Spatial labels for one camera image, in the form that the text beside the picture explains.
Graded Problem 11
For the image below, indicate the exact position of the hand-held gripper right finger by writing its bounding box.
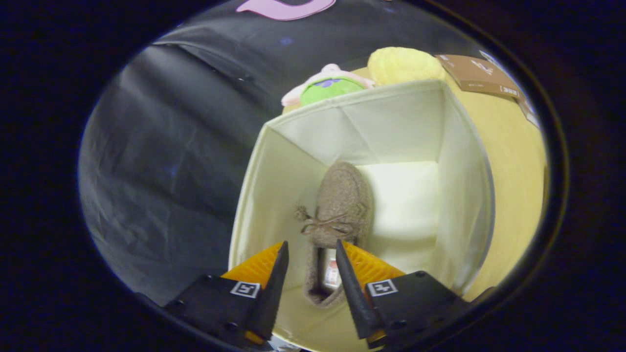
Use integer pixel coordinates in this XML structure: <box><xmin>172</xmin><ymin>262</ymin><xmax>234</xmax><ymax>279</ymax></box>
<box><xmin>335</xmin><ymin>238</ymin><xmax>473</xmax><ymax>351</ymax></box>

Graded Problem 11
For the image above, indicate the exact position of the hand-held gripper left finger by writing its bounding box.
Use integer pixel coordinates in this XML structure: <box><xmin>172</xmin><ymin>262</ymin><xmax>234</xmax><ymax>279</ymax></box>
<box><xmin>163</xmin><ymin>240</ymin><xmax>291</xmax><ymax>349</ymax></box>

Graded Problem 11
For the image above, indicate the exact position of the brown fuzzy slipper shoe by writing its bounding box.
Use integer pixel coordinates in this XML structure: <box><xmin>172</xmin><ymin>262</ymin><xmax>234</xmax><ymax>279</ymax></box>
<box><xmin>294</xmin><ymin>161</ymin><xmax>375</xmax><ymax>309</ymax></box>

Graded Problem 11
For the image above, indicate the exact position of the beige fabric storage box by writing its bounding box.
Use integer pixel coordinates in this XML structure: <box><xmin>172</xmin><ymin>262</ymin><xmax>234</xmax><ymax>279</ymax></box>
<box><xmin>228</xmin><ymin>79</ymin><xmax>496</xmax><ymax>352</ymax></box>

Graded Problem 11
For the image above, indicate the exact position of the black backdrop cloth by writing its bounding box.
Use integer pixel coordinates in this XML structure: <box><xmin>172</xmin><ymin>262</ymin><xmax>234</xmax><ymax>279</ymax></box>
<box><xmin>77</xmin><ymin>0</ymin><xmax>490</xmax><ymax>305</ymax></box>

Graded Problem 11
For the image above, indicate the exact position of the pink and green plush toy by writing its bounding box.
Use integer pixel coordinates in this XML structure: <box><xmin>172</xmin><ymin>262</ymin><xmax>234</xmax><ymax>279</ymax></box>
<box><xmin>281</xmin><ymin>63</ymin><xmax>375</xmax><ymax>109</ymax></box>

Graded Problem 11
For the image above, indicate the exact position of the yellow plush toy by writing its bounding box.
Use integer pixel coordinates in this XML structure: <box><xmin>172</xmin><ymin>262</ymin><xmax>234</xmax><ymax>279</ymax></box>
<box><xmin>366</xmin><ymin>46</ymin><xmax>447</xmax><ymax>87</ymax></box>

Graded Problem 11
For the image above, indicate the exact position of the brown book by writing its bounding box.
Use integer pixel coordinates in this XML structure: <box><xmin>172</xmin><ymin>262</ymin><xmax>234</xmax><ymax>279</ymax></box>
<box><xmin>435</xmin><ymin>53</ymin><xmax>527</xmax><ymax>101</ymax></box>

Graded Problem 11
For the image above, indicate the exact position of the pale pink book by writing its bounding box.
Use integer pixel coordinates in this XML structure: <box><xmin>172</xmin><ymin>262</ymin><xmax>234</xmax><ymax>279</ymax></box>
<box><xmin>517</xmin><ymin>96</ymin><xmax>541</xmax><ymax>131</ymax></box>

